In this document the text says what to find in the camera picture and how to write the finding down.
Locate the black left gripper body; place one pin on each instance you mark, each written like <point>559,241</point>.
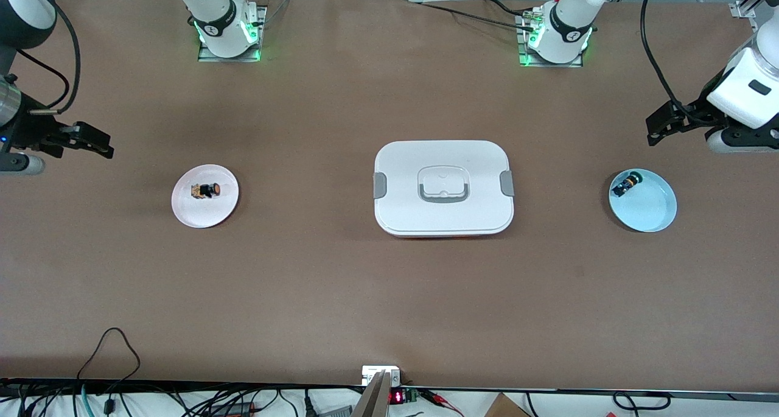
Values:
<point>695,113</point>

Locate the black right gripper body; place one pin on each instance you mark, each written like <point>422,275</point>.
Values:
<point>25,135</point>

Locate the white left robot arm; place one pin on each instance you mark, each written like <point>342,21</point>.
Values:
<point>569,21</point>

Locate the light blue round plate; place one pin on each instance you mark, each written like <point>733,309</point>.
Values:
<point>645,207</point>

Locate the pink round plate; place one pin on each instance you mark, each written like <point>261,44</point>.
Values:
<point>205,213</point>

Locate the white lidded lunch box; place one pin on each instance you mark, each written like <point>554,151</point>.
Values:
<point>444,222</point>

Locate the brown cardboard piece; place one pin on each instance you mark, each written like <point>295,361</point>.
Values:
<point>505,408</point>

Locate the red clip leads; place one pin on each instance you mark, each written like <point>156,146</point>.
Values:
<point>447,406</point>

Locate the red LED display module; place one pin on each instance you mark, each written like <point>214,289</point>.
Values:
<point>397,397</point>

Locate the aluminium profile rail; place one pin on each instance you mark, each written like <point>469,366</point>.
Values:
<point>742,9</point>

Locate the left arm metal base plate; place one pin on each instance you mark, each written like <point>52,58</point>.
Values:
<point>524,61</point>

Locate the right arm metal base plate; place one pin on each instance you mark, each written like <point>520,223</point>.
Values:
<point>255,53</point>

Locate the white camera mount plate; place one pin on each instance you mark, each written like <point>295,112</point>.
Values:
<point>367,374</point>

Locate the grey camera mount pole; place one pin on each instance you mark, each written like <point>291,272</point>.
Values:
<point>374,399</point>

